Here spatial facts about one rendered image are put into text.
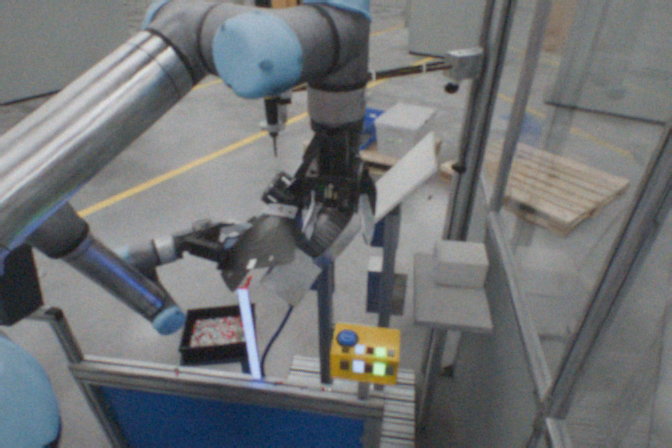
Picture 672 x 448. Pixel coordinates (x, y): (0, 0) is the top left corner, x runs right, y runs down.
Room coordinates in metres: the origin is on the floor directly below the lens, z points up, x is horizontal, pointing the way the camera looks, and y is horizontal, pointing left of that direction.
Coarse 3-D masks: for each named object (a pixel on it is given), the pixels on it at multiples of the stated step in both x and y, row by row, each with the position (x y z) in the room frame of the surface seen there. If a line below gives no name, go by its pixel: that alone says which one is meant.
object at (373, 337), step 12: (336, 324) 0.76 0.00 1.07; (348, 324) 0.75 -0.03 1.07; (336, 336) 0.72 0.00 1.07; (360, 336) 0.72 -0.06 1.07; (372, 336) 0.72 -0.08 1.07; (384, 336) 0.72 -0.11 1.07; (396, 336) 0.72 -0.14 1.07; (336, 348) 0.68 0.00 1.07; (384, 348) 0.68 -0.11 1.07; (396, 348) 0.68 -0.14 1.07; (336, 360) 0.66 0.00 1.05; (360, 360) 0.65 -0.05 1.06; (372, 360) 0.65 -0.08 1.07; (384, 360) 0.65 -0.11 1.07; (396, 360) 0.65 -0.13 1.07; (336, 372) 0.66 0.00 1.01; (348, 372) 0.66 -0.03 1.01; (360, 372) 0.65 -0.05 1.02; (384, 372) 0.65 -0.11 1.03; (396, 372) 0.64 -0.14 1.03
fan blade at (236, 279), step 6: (252, 216) 1.20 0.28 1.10; (246, 222) 1.20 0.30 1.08; (252, 222) 1.18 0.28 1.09; (222, 270) 1.12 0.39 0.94; (228, 270) 1.10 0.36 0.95; (234, 270) 1.09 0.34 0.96; (240, 270) 1.08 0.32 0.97; (246, 270) 1.07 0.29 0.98; (222, 276) 1.10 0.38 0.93; (234, 276) 1.08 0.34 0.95; (240, 276) 1.07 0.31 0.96; (228, 282) 1.07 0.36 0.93; (234, 282) 1.06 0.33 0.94; (240, 282) 1.05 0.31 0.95; (228, 288) 1.05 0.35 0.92; (234, 288) 1.04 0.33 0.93
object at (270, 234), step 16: (256, 224) 1.03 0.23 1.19; (272, 224) 1.03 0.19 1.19; (288, 224) 1.03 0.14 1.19; (240, 240) 0.97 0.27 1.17; (256, 240) 0.96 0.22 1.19; (272, 240) 0.95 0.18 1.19; (288, 240) 0.95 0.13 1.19; (240, 256) 0.90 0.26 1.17; (256, 256) 0.89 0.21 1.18; (288, 256) 0.87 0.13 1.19
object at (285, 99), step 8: (280, 96) 1.11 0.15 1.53; (288, 96) 1.11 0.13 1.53; (280, 104) 1.10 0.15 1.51; (288, 104) 1.10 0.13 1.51; (280, 112) 1.10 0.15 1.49; (264, 120) 1.12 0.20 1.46; (280, 120) 1.10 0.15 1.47; (264, 128) 1.07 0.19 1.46; (272, 128) 1.07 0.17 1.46; (280, 128) 1.08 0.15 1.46
